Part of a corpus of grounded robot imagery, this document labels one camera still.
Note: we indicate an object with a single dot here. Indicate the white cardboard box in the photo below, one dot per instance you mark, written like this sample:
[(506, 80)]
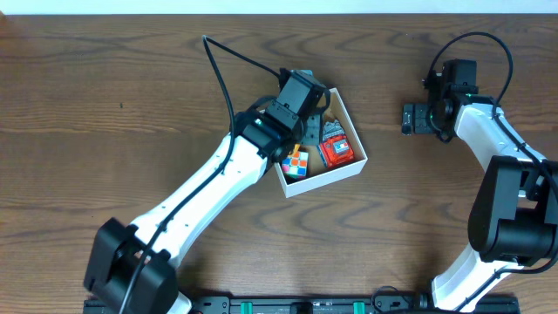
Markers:
[(318, 174)]

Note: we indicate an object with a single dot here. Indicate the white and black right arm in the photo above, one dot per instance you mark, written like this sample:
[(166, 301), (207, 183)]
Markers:
[(512, 226)]

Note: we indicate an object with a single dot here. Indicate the red toy fire truck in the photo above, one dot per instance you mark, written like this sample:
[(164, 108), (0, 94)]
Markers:
[(334, 148)]

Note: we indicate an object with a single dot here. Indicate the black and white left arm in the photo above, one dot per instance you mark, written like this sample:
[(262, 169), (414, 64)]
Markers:
[(132, 269)]

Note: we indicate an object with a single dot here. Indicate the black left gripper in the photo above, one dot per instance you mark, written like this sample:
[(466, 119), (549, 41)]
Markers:
[(312, 129)]

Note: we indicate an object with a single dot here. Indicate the colourful puzzle cube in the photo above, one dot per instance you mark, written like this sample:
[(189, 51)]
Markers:
[(295, 165)]

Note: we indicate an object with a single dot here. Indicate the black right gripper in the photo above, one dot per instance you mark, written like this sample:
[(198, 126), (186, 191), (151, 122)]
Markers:
[(412, 119)]

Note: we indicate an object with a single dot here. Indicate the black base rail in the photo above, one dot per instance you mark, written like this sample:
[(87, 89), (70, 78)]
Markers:
[(385, 302)]

